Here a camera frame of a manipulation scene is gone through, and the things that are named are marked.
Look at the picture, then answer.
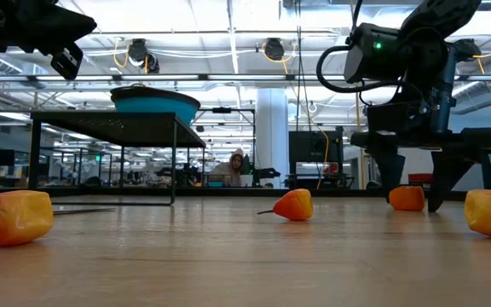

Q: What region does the black perforated metal stand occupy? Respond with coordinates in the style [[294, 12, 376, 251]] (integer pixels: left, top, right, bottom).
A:
[[27, 110, 207, 206]]

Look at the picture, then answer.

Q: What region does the blue collapsible bowl grey rim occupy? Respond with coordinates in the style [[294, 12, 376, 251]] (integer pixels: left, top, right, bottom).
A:
[[109, 84, 202, 125]]

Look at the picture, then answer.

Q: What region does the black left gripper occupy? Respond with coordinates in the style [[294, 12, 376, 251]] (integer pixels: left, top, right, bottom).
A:
[[0, 0, 98, 81]]

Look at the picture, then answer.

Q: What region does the yellow hanging cable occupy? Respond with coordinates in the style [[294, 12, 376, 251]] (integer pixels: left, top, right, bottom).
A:
[[349, 0, 368, 191]]

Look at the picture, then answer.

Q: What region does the red box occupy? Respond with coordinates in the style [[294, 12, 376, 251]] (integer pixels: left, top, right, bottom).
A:
[[407, 172, 433, 185]]

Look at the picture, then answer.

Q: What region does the orange tangerine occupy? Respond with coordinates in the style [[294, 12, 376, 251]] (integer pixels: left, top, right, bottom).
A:
[[388, 185, 426, 212]]

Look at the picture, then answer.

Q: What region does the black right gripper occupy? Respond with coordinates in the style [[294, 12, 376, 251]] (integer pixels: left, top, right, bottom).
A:
[[350, 101, 491, 213]]

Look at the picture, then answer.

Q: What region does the person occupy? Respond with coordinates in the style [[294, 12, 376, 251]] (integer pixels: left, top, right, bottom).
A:
[[208, 148, 246, 188]]

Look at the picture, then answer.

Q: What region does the black ceiling cable reel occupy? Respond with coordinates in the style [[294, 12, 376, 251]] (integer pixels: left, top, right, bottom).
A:
[[263, 37, 286, 61], [454, 37, 482, 63], [127, 38, 160, 74]]

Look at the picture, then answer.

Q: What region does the black monitor screen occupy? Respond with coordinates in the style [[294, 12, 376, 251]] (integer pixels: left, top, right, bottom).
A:
[[288, 130, 344, 164]]

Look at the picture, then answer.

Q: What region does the black gantry frame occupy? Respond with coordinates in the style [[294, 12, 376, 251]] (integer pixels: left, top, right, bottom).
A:
[[192, 106, 257, 188]]

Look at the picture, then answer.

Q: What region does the white round pillar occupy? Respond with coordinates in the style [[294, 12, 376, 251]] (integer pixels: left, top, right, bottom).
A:
[[255, 88, 290, 188]]

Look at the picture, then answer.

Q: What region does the black hanging cable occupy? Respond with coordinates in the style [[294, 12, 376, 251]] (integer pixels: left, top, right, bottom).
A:
[[294, 0, 310, 133]]

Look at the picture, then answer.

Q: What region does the thin yellow cable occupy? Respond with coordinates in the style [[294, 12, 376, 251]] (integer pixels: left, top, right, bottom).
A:
[[315, 129, 330, 190]]

